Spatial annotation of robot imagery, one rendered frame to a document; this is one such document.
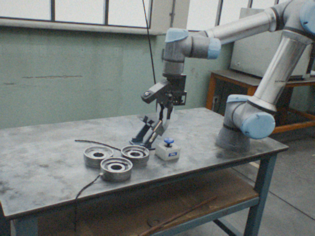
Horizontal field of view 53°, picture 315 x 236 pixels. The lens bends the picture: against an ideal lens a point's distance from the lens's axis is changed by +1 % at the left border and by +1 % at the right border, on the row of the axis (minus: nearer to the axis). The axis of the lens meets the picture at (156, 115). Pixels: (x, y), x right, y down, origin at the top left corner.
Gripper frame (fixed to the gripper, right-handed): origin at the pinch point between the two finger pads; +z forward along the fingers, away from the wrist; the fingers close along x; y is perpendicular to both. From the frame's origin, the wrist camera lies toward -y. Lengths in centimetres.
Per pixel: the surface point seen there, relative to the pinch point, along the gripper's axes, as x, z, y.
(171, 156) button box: -4.2, 11.6, 3.6
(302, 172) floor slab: 62, 93, 208
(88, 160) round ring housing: 1.0, 10.4, -27.6
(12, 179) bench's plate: 2, 13, -51
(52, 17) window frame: 165, -25, -1
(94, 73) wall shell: 162, 18, 32
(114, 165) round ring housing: -5.2, 10.8, -20.3
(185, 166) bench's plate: -10.2, 13.2, 6.1
